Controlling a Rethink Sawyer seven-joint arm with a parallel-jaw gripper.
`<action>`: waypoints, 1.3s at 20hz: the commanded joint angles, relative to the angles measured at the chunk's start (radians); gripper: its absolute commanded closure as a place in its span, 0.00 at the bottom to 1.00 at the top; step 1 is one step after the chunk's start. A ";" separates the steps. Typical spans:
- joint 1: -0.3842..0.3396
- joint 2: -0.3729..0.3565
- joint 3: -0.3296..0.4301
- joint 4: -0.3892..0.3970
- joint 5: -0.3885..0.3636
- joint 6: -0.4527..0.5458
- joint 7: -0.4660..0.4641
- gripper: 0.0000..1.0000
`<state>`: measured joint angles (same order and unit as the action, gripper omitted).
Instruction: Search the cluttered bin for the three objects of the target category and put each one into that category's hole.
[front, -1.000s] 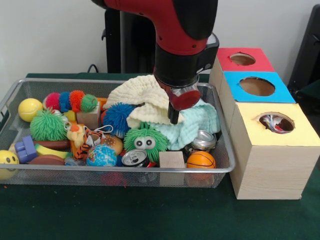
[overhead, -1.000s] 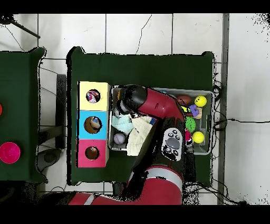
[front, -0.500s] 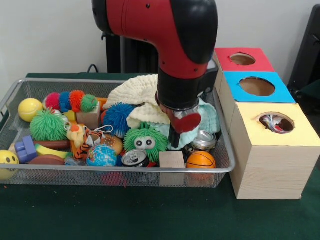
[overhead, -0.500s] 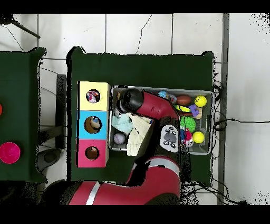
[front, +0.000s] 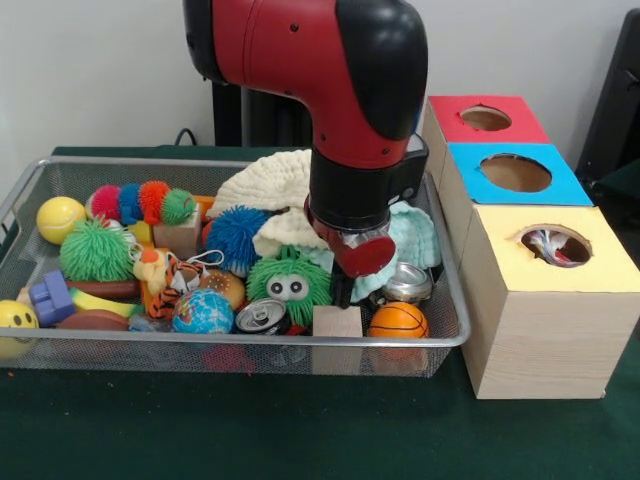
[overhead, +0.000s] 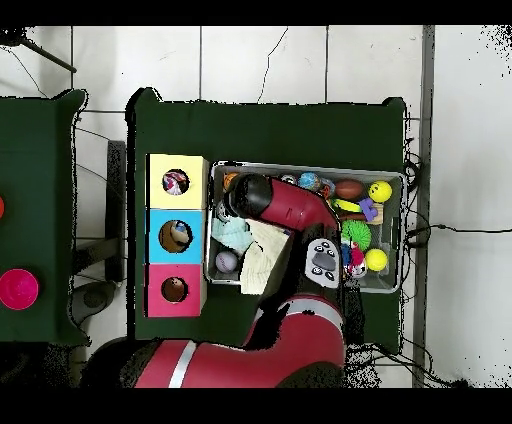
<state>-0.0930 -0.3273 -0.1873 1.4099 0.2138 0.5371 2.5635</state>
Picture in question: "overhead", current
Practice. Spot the mint green cloth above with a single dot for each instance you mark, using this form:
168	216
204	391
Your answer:
232	234

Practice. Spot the cream yellow cloth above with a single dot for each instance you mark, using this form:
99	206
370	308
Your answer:
262	256

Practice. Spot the colourful polka dot cloth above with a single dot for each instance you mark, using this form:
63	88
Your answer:
176	182

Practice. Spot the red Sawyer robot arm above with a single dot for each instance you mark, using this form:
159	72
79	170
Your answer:
296	204

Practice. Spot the wooden box with three holes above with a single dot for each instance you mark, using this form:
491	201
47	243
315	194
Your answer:
158	232

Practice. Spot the clear mesh bin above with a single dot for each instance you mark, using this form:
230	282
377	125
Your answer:
392	280

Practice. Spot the small white ball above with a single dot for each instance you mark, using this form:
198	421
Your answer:
226	262

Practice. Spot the globe print ball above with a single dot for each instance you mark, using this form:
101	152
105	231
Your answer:
309	181

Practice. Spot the brown toy football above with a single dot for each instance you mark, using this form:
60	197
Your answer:
350	189

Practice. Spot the green spiky ball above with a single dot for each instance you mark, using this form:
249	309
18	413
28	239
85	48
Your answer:
357	234

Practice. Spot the yellow smiley ball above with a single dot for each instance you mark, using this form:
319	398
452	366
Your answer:
380	191

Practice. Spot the plain yellow ball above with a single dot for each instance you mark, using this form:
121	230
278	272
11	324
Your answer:
375	260

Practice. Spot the side table with green cloth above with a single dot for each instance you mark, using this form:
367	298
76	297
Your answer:
40	200

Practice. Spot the pink disc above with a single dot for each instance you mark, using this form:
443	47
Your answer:
18	290

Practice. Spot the red disc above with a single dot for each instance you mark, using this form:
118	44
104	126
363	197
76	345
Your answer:
2	207

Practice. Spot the black tripod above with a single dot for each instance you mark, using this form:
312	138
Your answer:
12	37

